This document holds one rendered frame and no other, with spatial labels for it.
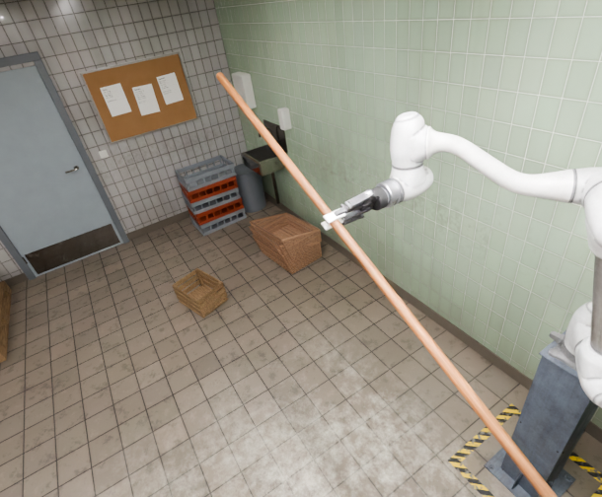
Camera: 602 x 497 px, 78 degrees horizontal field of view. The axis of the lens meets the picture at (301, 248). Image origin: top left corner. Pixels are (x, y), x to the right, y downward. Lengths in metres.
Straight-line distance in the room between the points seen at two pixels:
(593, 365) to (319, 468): 1.62
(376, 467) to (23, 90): 4.37
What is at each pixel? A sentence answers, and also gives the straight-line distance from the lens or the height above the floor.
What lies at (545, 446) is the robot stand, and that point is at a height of 0.47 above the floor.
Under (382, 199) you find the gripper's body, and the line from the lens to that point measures 1.25.
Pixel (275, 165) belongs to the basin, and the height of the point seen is 0.80.
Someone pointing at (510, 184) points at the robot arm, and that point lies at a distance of 1.32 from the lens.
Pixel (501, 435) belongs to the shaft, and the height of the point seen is 1.41.
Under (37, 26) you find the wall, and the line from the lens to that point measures 4.66.
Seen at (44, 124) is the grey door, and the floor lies 1.54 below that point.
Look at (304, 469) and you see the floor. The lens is 2.59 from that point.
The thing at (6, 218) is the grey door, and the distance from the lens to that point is 5.00.
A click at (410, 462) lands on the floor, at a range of 2.59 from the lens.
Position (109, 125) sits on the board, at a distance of 4.75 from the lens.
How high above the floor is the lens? 2.35
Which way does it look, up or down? 35 degrees down
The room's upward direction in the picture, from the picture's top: 9 degrees counter-clockwise
